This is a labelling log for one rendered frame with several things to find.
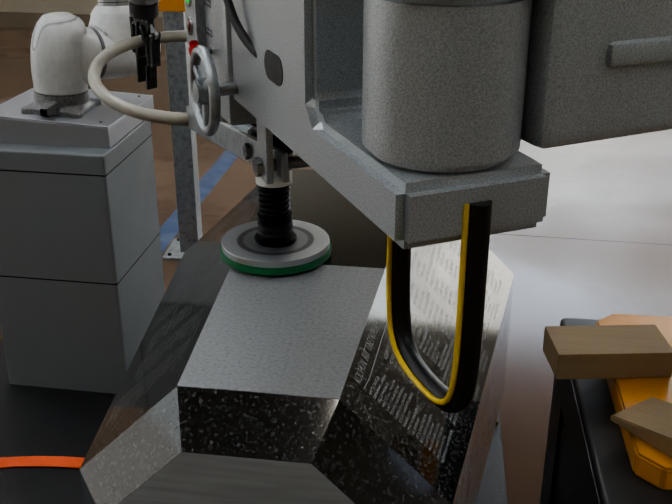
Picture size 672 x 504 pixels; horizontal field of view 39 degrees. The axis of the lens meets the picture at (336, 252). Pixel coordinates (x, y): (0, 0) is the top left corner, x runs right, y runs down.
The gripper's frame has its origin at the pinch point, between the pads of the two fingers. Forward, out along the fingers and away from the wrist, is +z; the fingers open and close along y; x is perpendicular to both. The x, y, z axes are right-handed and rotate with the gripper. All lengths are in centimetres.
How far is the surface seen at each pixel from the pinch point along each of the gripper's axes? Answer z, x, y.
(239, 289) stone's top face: -5, -32, 99
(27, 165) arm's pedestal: 29.4, -29.4, -18.0
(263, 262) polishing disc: -7, -25, 96
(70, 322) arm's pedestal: 78, -27, -3
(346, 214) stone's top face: 0, 6, 82
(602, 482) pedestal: -4, -9, 166
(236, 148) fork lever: -23, -22, 80
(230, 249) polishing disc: -6, -27, 88
